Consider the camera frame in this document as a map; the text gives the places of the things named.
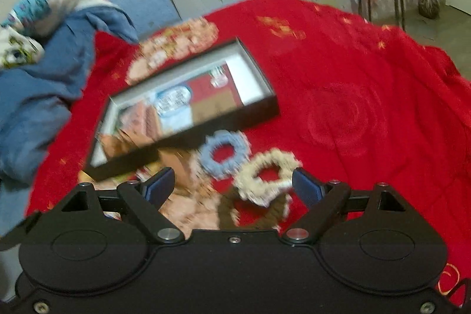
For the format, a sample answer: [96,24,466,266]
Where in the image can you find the cartoon monster print quilt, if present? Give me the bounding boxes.
[1,0,115,69]

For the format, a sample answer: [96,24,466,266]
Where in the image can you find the red embroidered bedspread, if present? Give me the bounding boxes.
[28,0,470,293]

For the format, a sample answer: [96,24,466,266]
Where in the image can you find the brown crochet scrunchie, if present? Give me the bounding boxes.
[217,187,292,230]

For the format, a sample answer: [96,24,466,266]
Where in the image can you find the brown patterned ball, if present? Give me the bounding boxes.
[418,0,440,19]

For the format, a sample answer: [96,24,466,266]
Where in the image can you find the brown paper pyramid packet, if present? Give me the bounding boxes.
[158,148,196,197]

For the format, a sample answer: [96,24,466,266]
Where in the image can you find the blue fleece blanket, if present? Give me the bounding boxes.
[0,1,140,186]

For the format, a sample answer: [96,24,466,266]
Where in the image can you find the black shallow cardboard box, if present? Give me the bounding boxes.
[84,38,279,181]

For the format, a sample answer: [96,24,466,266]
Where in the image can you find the cream crochet scrunchie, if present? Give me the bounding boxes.
[233,147,303,207]

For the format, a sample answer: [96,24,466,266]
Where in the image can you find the colourful printed book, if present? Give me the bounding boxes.
[98,64,242,160]

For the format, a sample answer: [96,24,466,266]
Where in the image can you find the light blue crochet scrunchie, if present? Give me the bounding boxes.
[199,130,251,180]

